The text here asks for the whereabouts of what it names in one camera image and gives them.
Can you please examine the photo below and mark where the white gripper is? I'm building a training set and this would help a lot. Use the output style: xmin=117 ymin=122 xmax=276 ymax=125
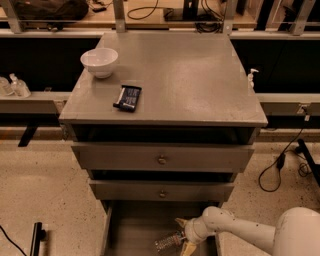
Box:
xmin=175 ymin=217 xmax=208 ymax=256

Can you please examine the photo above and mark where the clear plastic water bottle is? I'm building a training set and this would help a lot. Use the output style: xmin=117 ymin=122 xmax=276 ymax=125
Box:
xmin=154 ymin=230 xmax=185 ymax=254

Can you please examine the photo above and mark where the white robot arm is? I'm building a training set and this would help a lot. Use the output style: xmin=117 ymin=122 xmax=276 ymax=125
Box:
xmin=173 ymin=206 xmax=320 ymax=256

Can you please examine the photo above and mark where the grey open bottom drawer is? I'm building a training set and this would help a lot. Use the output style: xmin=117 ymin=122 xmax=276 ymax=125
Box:
xmin=101 ymin=201 xmax=217 ymax=256

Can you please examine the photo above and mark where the grey middle drawer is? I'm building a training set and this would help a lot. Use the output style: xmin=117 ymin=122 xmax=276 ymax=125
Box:
xmin=89 ymin=180 xmax=233 ymax=202

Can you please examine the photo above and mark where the grey drawer cabinet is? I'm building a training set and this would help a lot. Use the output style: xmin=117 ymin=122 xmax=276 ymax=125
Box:
xmin=58 ymin=31 xmax=269 ymax=216

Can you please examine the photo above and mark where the grey top drawer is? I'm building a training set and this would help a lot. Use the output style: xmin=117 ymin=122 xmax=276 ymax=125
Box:
xmin=72 ymin=142 xmax=254 ymax=173

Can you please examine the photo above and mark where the clear sanitizer bottle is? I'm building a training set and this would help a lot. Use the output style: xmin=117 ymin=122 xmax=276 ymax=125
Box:
xmin=9 ymin=73 xmax=31 ymax=98

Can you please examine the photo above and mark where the clear bottle at edge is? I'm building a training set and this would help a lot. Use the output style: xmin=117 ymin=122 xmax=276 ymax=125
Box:
xmin=0 ymin=77 xmax=14 ymax=96

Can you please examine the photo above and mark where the black stand leg right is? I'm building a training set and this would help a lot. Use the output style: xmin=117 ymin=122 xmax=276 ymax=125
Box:
xmin=298 ymin=139 xmax=320 ymax=187

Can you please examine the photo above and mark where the black floor stand left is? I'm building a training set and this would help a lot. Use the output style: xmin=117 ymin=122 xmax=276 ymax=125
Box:
xmin=30 ymin=222 xmax=47 ymax=256

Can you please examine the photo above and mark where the dark blue snack bar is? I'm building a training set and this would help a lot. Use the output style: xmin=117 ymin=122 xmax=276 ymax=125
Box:
xmin=113 ymin=85 xmax=142 ymax=112

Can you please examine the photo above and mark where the white ceramic bowl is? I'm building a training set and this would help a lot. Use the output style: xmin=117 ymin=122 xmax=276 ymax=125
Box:
xmin=80 ymin=48 xmax=118 ymax=78

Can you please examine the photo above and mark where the black bag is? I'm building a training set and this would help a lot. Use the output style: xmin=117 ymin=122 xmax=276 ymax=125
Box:
xmin=12 ymin=0 xmax=89 ymax=20

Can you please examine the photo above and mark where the black cable bottom left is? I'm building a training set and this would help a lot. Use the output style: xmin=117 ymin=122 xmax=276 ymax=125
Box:
xmin=0 ymin=225 xmax=27 ymax=256

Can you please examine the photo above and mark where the black bracket under shelf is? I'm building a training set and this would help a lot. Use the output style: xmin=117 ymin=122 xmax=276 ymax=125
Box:
xmin=18 ymin=124 xmax=38 ymax=147

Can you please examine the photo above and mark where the black cable on bench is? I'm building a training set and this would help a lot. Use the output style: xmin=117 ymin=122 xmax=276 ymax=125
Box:
xmin=126 ymin=0 xmax=161 ymax=21

